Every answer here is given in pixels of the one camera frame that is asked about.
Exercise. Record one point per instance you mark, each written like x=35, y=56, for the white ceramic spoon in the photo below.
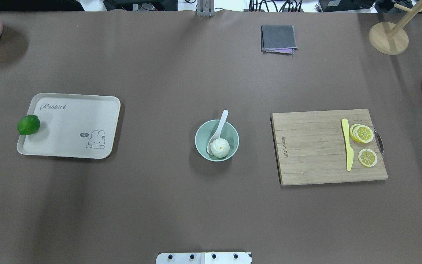
x=217, y=133

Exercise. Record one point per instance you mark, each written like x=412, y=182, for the white steamed bun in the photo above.
x=220, y=148

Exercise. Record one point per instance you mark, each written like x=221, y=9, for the mint green bowl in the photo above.
x=204, y=134

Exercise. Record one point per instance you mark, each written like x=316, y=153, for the bamboo cutting board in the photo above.
x=310, y=148

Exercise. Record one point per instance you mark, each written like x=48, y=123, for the grey folded cloth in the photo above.
x=278, y=39

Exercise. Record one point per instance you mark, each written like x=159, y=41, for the cream rabbit tray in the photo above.
x=78, y=126

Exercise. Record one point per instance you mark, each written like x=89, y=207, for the yellow plastic knife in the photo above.
x=349, y=150

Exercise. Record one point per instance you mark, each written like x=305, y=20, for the lemon slice stack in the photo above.
x=361, y=133

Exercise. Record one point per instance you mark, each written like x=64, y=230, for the green lime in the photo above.
x=29, y=124

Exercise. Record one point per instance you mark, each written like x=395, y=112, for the wooden cup tree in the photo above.
x=390, y=38

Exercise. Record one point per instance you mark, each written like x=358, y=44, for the aluminium frame post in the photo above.
x=205, y=8

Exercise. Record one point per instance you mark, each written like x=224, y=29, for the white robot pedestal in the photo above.
x=204, y=258

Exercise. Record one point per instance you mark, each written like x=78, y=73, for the metal cutting board handle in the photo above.
x=379, y=142

